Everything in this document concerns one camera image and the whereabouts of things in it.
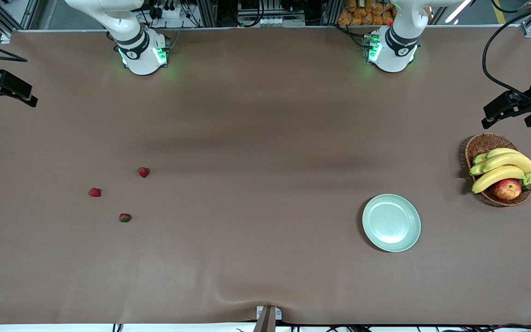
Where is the pale green round plate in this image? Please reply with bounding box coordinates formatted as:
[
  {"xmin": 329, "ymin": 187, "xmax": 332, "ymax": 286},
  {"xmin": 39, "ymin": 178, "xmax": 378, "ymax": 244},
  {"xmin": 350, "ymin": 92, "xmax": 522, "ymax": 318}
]
[{"xmin": 362, "ymin": 194, "xmax": 421, "ymax": 253}]

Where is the brown wicker basket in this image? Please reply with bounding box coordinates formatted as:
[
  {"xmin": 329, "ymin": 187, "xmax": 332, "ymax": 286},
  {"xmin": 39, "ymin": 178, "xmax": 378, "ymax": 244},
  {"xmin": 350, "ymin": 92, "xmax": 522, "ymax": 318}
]
[{"xmin": 465, "ymin": 133, "xmax": 531, "ymax": 207}]

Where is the red yellow apple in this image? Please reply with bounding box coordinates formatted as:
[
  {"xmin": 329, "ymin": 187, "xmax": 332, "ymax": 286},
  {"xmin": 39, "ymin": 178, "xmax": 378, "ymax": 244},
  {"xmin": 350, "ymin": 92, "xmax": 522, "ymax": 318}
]
[{"xmin": 493, "ymin": 178, "xmax": 523, "ymax": 201}]

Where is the pile of orange bread rolls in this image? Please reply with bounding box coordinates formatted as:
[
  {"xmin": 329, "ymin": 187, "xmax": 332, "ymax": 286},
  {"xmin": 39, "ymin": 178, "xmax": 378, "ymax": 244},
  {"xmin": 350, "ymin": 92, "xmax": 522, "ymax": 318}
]
[{"xmin": 337, "ymin": 0, "xmax": 396, "ymax": 26}]

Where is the white power strip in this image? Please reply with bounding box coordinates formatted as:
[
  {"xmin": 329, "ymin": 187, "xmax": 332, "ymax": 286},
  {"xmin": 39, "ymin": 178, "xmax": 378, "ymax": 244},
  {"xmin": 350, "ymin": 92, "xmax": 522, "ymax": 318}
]
[{"xmin": 149, "ymin": 4, "xmax": 182, "ymax": 20}]

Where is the white connector block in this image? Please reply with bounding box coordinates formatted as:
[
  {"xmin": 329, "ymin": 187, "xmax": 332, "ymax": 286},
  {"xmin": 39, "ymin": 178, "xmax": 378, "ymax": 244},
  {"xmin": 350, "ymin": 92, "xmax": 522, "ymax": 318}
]
[{"xmin": 256, "ymin": 17, "xmax": 306, "ymax": 27}]

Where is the black control equipment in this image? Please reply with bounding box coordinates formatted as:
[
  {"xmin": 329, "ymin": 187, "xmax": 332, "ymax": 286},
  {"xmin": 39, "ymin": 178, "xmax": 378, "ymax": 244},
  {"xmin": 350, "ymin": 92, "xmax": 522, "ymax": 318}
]
[{"xmin": 217, "ymin": 0, "xmax": 324, "ymax": 26}]

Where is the brown table cloth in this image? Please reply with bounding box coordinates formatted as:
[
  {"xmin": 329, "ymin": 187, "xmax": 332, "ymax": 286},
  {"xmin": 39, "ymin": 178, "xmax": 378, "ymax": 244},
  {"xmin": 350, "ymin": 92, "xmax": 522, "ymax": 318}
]
[{"xmin": 0, "ymin": 26, "xmax": 531, "ymax": 326}]

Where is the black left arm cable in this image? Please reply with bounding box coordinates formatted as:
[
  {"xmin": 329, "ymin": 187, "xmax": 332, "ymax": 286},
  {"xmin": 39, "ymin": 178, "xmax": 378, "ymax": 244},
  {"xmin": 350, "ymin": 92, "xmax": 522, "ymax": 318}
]
[{"xmin": 482, "ymin": 4, "xmax": 531, "ymax": 109}]

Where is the aluminium frame post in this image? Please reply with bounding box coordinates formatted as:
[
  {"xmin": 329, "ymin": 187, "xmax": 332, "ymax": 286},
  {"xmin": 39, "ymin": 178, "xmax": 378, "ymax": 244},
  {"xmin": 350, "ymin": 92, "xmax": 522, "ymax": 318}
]
[
  {"xmin": 323, "ymin": 0, "xmax": 342, "ymax": 26},
  {"xmin": 196, "ymin": 0, "xmax": 218, "ymax": 27}
]

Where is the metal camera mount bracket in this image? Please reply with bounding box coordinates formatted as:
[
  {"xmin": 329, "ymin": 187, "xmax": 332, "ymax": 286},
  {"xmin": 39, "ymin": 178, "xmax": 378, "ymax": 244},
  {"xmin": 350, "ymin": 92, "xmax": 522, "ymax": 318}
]
[{"xmin": 253, "ymin": 306, "xmax": 283, "ymax": 332}]

